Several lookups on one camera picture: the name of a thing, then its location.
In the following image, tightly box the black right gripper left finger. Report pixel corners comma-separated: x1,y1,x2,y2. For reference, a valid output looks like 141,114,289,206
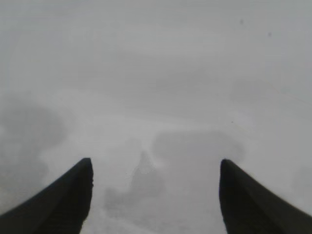
0,157,94,234

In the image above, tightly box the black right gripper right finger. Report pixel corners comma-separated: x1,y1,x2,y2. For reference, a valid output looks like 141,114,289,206
218,158,312,234

